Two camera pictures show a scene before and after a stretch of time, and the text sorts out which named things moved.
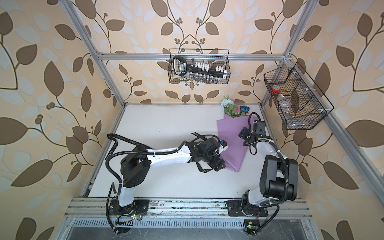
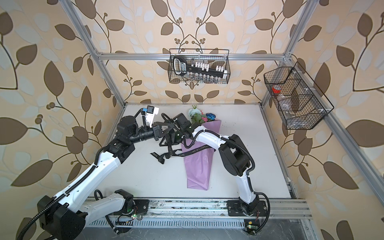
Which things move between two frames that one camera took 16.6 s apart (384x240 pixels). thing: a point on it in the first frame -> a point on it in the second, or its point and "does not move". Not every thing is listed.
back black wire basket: [199, 66] does not move
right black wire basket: [300, 103] does not move
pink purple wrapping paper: [228, 128] -> [198, 166]
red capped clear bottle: [283, 100] does not move
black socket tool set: [199, 72] does not move
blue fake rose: [244, 108] -> [211, 116]
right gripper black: [245, 135] -> [172, 138]
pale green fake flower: [225, 102] -> [195, 114]
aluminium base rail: [186, 209] does not move
